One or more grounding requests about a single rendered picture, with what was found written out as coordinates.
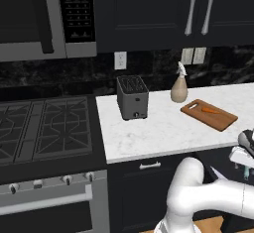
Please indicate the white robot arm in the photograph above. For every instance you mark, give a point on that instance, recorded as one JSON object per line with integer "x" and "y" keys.
{"x": 195, "y": 195}

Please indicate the dark drawer front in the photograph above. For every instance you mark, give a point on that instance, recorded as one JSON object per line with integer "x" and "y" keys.
{"x": 132, "y": 172}

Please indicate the dark cupboard door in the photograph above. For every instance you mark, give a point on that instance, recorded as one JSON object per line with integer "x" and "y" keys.
{"x": 139, "y": 207}
{"x": 145, "y": 12}
{"x": 234, "y": 9}

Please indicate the white wall switch plate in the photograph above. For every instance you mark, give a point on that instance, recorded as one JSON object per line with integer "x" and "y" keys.
{"x": 187, "y": 56}
{"x": 199, "y": 55}

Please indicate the white wall socket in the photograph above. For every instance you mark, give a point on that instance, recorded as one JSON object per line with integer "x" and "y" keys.
{"x": 120, "y": 60}

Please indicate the grey toaster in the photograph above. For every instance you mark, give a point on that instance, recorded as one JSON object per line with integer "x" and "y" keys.
{"x": 132, "y": 99}

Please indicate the beige spray bottle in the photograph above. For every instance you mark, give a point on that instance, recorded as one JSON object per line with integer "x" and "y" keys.
{"x": 179, "y": 90}

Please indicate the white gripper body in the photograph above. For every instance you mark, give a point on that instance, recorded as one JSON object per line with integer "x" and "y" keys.
{"x": 242, "y": 156}

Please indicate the silver black microwave oven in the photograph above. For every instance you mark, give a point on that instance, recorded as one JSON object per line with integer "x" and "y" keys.
{"x": 33, "y": 15}

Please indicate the black gas hob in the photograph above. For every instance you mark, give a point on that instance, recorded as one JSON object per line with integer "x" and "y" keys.
{"x": 46, "y": 128}

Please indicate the dark lower cupboard door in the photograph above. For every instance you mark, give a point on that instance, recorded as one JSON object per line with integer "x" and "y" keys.
{"x": 139, "y": 207}

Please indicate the brown wooden cutting board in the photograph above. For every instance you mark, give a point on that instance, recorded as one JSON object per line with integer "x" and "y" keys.
{"x": 215, "y": 117}

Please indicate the orange carrot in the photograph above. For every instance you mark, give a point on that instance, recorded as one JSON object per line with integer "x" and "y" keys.
{"x": 210, "y": 110}

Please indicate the silver oven knob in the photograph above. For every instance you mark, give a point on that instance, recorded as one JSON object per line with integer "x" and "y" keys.
{"x": 38, "y": 184}
{"x": 67, "y": 179}
{"x": 89, "y": 176}
{"x": 13, "y": 188}

